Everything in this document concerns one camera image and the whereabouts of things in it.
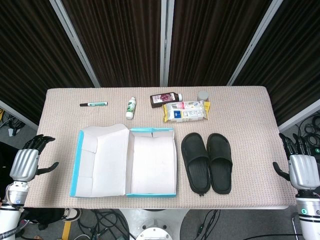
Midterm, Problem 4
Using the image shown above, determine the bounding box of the teal cardboard shoe box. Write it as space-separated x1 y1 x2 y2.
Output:
69 123 178 199

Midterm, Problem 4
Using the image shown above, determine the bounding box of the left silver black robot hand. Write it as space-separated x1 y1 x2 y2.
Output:
9 134 60 182

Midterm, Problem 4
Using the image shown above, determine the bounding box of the brown bottle with label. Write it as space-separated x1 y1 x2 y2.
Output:
149 92 183 109

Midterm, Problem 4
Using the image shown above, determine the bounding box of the beige woven tablecloth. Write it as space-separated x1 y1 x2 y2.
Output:
23 86 298 210

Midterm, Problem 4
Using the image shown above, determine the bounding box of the black cable with inline switch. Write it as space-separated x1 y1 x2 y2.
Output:
196 209 221 240

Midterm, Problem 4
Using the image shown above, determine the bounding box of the dark brown curtain panel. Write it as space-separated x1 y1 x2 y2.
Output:
0 0 95 123
233 0 320 126
62 0 161 88
167 0 272 87

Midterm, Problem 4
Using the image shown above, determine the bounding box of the black floor cable bundle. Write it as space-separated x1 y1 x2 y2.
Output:
296 114 320 151
77 209 131 240
0 108 26 137

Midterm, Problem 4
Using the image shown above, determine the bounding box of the green white marker pen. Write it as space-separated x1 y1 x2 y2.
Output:
79 100 109 108

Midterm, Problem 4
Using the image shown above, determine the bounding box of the black rubber slipper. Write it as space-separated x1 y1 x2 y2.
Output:
180 133 210 196
206 133 233 195

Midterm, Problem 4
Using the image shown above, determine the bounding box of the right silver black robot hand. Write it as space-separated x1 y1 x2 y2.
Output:
272 132 320 191

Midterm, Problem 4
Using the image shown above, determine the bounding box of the silver partition post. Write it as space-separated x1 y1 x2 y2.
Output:
49 0 101 88
277 98 320 133
0 99 39 131
226 0 285 86
159 0 175 87

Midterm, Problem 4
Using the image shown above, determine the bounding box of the small white green bottle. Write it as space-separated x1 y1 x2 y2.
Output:
125 96 137 120

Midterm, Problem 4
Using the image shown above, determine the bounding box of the yellow edged wipes pack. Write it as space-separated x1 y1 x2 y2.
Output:
162 100 211 123

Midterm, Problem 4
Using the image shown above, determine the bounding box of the white pink tube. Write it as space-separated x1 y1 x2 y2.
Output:
172 100 205 110

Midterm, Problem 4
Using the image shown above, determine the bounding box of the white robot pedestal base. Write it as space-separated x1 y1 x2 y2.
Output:
119 208 191 240

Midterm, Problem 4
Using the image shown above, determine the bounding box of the grey lidded jar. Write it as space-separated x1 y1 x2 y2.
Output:
196 90 210 103

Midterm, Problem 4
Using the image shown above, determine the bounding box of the white black sneaker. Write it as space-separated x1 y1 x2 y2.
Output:
62 208 82 222

